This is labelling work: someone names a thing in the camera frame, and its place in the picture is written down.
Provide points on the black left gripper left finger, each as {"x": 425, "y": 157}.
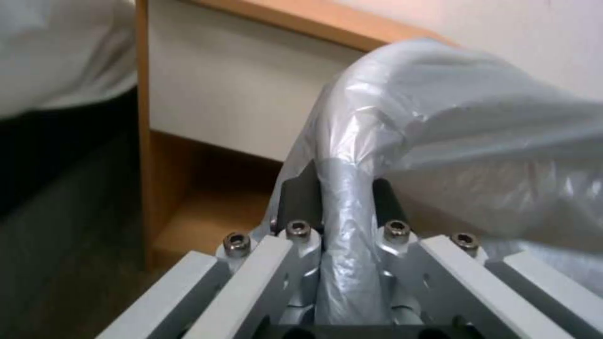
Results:
{"x": 245, "y": 279}

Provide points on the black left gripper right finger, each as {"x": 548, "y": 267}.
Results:
{"x": 452, "y": 279}

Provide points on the translucent white garbage bag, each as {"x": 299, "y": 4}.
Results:
{"x": 471, "y": 141}

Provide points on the wooden bedside cabinet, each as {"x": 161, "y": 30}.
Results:
{"x": 226, "y": 183}

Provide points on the white bedding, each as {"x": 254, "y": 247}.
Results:
{"x": 56, "y": 46}

